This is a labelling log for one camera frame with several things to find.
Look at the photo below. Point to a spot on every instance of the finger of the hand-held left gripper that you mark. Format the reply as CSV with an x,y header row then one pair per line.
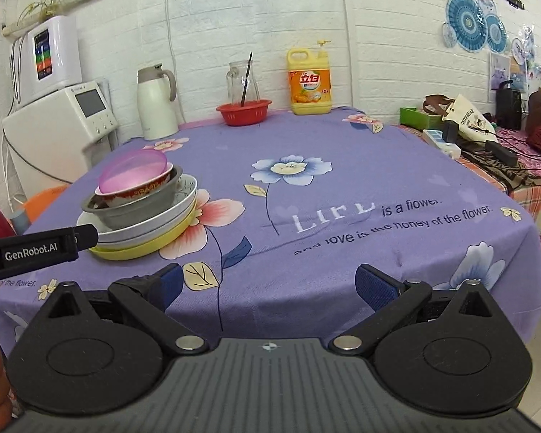
x,y
88,237

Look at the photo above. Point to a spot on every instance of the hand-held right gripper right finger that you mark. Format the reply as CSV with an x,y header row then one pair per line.
x,y
374,286

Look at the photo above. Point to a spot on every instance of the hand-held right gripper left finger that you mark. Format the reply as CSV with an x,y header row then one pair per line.
x,y
171,279

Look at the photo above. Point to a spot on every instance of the yellow plate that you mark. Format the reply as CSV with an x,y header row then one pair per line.
x,y
135,252

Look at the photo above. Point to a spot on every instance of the stainless steel bowl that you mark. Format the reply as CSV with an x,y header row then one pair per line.
x,y
135,214

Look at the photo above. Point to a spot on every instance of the white bowl with red pattern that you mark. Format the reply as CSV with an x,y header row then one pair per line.
x,y
148,189

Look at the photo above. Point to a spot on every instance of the pink plastic bowl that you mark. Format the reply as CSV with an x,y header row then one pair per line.
x,y
130,169

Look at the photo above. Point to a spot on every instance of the deep white patterned plate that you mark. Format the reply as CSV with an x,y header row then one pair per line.
x,y
187,191

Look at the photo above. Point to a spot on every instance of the orange stool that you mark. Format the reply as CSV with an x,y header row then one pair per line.
x,y
45,200

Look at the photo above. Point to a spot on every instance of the white appliance with screen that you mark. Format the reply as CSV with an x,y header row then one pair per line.
x,y
49,135

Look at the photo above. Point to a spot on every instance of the purple floral tablecloth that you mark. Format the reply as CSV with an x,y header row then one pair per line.
x,y
342,167

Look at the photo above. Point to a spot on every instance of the white thermos jug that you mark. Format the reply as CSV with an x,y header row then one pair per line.
x,y
155,108

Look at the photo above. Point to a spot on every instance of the white power strip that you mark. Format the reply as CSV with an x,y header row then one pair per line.
x,y
435,137

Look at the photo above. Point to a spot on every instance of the green box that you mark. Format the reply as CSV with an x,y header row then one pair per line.
x,y
412,117

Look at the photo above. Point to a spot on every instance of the black power adapter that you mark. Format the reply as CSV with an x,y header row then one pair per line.
x,y
451,131

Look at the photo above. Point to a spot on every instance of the patterned side table cloth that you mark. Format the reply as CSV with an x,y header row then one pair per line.
x,y
527,194

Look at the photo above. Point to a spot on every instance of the red plastic basket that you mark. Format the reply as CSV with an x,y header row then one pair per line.
x,y
243,115

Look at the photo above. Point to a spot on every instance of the long black device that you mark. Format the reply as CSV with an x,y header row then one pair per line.
x,y
500,151

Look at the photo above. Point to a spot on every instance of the white water purifier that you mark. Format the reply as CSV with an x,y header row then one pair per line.
x,y
58,49

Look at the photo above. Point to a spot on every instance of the white tote bag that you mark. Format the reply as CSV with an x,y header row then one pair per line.
x,y
471,119

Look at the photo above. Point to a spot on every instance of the glass pitcher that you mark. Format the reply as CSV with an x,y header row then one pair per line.
x,y
234,85

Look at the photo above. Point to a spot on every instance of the yellow detergent bottle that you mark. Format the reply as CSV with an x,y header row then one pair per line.
x,y
309,85

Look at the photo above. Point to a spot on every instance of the black stirring stick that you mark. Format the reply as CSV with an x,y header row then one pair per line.
x,y
247,76

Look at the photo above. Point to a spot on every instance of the black speaker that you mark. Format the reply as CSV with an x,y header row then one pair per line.
x,y
509,108

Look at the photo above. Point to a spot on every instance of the small blue paper fan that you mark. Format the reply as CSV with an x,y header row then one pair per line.
x,y
448,36
488,3

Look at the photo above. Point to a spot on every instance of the large blue paper fan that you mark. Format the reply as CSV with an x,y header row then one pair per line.
x,y
466,22

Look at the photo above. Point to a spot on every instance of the medium blue paper fan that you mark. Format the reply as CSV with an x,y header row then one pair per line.
x,y
496,34

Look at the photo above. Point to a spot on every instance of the wall poster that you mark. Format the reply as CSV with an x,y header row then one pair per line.
x,y
499,72

